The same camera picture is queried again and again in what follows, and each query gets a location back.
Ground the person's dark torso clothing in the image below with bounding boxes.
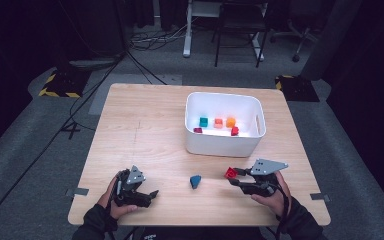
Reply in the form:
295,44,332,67
126,226,274,240

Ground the bundle of floor cables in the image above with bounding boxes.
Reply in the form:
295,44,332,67
128,16,201,53

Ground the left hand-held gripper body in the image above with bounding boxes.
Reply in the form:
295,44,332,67
113,164,151,209

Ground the long black floor cable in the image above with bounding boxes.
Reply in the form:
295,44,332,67
0,49,129,240

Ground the large red toy block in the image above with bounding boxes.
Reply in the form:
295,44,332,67
224,167,239,180

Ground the grey curtain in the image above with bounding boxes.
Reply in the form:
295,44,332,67
300,0,363,81

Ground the person's right hand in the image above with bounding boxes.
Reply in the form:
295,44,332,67
251,171,293,218

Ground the yellow black striped base plate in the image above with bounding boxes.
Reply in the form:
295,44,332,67
274,74,321,103
38,66,92,99

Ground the office chair wheeled base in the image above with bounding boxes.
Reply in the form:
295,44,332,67
269,18,319,63

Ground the white desk frame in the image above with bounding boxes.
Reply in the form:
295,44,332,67
182,0,268,63

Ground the black stand with round base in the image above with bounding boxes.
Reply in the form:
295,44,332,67
68,0,129,72

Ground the dark blue toy block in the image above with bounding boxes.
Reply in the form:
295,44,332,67
189,174,202,190

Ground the right hand-held gripper cable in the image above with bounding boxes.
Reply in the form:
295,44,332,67
278,188,291,240

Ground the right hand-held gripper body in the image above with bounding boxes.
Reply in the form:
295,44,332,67
241,158,289,197

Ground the black chair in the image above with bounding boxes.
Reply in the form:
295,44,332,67
212,0,270,69

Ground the white plastic bin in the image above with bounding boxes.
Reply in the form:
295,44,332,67
184,91,267,158

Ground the grey tape strip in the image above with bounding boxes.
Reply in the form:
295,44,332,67
309,192,332,203
65,187,90,198

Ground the person's left hand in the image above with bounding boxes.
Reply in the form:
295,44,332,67
98,174,140,219

